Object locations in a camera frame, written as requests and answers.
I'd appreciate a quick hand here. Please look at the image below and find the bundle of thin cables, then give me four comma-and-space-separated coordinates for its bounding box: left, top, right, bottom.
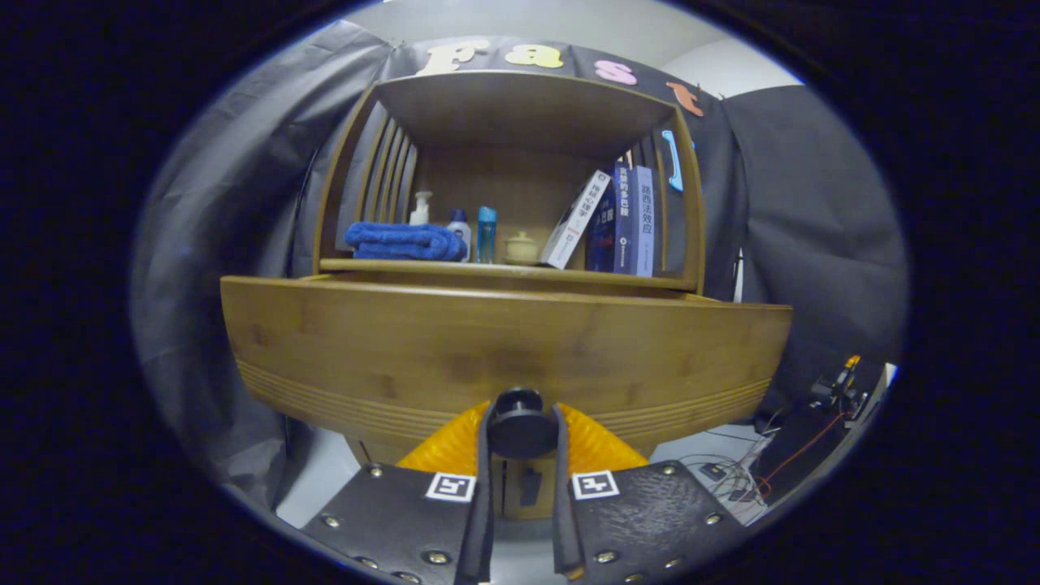
681, 451, 773, 506

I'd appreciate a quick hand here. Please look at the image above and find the dark box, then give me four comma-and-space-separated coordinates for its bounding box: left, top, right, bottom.
752, 405, 856, 501

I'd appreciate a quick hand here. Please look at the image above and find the red cable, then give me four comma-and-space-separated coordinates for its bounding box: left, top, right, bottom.
756, 410, 846, 492

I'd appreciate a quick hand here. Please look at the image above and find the dark blue book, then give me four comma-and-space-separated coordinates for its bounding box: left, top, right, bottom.
585, 161, 636, 274

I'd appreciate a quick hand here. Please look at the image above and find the wooden cabinet door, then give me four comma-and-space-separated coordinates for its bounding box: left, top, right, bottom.
494, 459, 555, 521

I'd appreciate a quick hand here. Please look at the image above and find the black drawer knob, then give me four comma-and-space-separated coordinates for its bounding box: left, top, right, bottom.
486, 388, 561, 460

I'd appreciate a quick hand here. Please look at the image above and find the white book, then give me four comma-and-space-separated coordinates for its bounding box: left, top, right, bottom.
539, 169, 612, 270

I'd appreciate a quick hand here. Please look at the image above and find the wooden countertop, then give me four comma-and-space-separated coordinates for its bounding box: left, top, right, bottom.
319, 257, 698, 292

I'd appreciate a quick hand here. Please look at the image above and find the clear blue bottle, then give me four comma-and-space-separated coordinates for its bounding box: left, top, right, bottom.
476, 206, 498, 264

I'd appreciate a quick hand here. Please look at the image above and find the pale blue book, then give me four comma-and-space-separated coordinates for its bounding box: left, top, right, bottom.
634, 166, 656, 277

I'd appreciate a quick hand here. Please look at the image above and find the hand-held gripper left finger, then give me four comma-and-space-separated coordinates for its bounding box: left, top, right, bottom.
301, 398, 496, 585

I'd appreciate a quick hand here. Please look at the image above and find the white bottle with blue cap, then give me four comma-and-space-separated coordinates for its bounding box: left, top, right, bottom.
446, 210, 473, 262

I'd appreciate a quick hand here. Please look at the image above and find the wooden drawer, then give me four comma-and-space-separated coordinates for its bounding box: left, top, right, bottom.
219, 275, 793, 468

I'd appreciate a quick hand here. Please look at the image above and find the blue folded towel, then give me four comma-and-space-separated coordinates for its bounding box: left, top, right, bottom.
344, 221, 470, 262

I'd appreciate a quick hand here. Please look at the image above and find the wooden cabinet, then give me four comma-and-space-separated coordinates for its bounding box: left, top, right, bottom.
313, 69, 708, 521

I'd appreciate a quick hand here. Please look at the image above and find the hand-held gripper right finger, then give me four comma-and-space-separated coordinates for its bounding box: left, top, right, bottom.
552, 401, 747, 584

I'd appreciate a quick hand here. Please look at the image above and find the cream lidded teacup with saucer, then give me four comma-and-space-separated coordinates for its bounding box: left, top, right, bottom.
504, 232, 541, 267

